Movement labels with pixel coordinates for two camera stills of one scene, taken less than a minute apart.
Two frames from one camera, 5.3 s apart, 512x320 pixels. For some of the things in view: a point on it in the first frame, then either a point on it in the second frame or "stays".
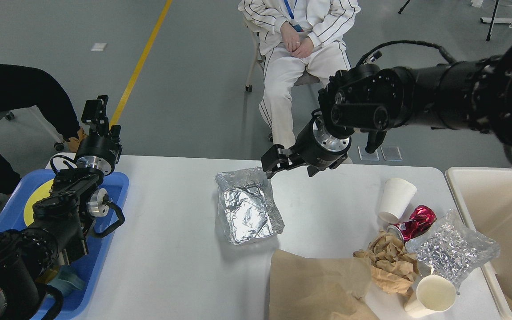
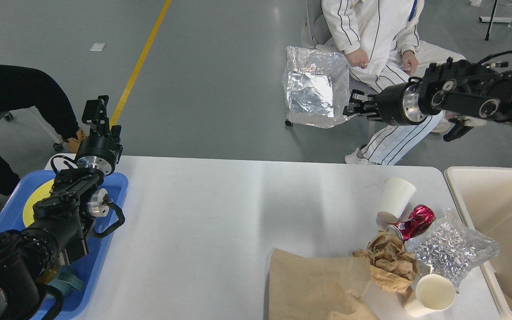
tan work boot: (73, 145) stays
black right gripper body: (316, 146) → (401, 104)
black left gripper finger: (115, 130) stays
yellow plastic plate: (42, 192) stays
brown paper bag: (303, 288) stays
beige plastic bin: (504, 203) stays
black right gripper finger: (332, 164) → (371, 111)
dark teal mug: (69, 281) stays
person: (295, 35) → (380, 39)
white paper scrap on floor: (99, 46) stays
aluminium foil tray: (246, 206) → (316, 86)
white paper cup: (397, 196) stays
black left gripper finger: (94, 114) stays
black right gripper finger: (279, 158) → (358, 96)
